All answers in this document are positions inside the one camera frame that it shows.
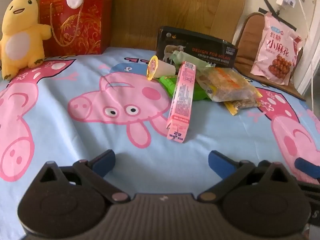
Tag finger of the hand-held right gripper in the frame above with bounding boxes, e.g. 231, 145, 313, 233
294, 157, 320, 188

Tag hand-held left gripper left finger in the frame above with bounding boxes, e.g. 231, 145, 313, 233
37, 149, 131, 203

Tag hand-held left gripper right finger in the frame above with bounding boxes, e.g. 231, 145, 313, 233
197, 150, 288, 203

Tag clear snack packet yellow edge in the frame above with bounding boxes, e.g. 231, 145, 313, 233
224, 97, 262, 116

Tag long pink snack box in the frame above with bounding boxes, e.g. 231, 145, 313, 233
166, 61, 197, 143

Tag green snack packet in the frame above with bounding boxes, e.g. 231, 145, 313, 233
159, 74, 212, 102

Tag jelly cup with yellow lid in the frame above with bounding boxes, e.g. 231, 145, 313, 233
146, 55, 177, 81

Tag black cardboard box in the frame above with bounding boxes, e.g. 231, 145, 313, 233
156, 26, 238, 68

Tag printed cartoon bed sheet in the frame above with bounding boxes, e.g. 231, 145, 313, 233
0, 46, 320, 240

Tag pale green plastic bag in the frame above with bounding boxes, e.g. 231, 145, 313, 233
171, 50, 217, 70

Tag large pink snack bag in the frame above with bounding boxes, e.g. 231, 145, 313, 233
251, 12, 303, 85

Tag brown seat cushion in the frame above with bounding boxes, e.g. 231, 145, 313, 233
232, 12, 307, 102

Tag red gift box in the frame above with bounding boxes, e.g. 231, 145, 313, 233
39, 0, 113, 55

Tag yellow plush toy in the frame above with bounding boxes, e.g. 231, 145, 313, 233
0, 0, 52, 81

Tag wooden board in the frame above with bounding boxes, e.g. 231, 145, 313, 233
36, 0, 250, 55

